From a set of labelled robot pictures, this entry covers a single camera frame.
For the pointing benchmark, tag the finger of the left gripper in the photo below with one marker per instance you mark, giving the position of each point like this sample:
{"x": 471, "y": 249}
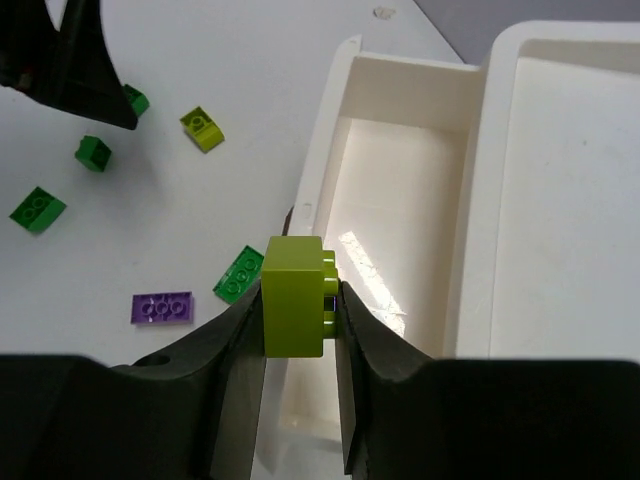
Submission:
{"x": 67, "y": 68}

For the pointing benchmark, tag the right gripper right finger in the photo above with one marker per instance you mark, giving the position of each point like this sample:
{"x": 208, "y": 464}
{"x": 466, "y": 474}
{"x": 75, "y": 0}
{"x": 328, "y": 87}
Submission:
{"x": 405, "y": 415}

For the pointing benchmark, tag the green long lego brick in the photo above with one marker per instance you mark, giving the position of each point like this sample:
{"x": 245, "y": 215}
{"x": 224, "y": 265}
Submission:
{"x": 240, "y": 275}

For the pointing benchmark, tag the small green lego brick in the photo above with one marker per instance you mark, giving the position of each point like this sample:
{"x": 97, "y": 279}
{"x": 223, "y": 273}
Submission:
{"x": 93, "y": 153}

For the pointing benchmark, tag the purple long lego brick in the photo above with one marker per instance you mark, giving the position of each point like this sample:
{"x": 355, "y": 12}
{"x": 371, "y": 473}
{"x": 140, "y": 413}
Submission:
{"x": 162, "y": 308}

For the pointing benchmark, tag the green 2x2 lego brick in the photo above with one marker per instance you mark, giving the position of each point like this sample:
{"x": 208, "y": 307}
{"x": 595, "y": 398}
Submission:
{"x": 37, "y": 211}

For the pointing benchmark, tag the lime small lego brick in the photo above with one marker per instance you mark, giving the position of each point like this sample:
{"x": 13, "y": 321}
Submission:
{"x": 298, "y": 275}

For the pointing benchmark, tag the green flat square lego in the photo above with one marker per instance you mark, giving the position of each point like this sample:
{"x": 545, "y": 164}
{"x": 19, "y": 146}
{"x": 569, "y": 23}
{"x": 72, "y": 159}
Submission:
{"x": 138, "y": 101}

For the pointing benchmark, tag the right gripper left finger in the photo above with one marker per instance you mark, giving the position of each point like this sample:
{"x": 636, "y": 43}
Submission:
{"x": 187, "y": 411}

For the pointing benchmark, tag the lime sloped lego brick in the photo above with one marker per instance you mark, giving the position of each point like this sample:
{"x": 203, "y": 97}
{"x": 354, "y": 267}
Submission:
{"x": 202, "y": 130}

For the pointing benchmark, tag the white three-drawer storage box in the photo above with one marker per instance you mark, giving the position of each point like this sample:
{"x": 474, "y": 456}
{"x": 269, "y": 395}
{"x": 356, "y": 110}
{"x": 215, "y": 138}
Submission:
{"x": 483, "y": 212}

